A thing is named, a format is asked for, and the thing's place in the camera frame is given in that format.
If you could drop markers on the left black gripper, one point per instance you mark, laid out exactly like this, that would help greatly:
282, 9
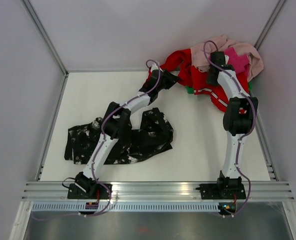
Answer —
172, 79

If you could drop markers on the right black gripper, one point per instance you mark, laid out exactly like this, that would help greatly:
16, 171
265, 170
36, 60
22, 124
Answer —
211, 81

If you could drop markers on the red trousers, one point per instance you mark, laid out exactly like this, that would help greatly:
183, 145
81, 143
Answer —
192, 77

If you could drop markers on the light pink trousers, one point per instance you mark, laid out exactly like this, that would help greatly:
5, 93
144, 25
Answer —
200, 51

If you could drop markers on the magenta pink trousers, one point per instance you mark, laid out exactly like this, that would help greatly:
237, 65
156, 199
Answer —
240, 63

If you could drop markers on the black white-splattered trousers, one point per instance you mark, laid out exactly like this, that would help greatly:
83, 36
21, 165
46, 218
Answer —
154, 136

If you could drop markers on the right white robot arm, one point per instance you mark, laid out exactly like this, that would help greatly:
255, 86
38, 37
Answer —
238, 121

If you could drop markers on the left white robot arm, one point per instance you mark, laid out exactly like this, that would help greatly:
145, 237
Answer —
115, 126

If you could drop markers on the green folded garment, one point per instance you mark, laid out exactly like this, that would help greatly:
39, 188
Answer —
191, 90

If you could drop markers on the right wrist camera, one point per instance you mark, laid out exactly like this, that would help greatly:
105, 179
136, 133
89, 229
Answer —
218, 58

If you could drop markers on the right aluminium frame post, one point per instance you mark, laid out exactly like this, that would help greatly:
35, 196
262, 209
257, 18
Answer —
270, 23

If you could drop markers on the aluminium frame post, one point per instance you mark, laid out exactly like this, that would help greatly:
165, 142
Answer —
270, 23
44, 35

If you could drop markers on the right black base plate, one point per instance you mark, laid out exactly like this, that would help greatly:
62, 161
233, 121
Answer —
213, 191

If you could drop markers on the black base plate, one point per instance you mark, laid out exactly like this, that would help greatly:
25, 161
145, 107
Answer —
97, 191
213, 191

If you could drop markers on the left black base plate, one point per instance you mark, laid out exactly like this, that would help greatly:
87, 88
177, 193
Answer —
97, 191

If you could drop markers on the left aluminium frame post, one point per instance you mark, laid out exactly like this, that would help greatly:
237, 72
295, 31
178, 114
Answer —
44, 35

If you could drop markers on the aluminium mounting rail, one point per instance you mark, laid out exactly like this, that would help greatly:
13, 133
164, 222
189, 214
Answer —
261, 191

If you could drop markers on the white slotted cable duct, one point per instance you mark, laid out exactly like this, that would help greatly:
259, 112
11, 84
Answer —
61, 206

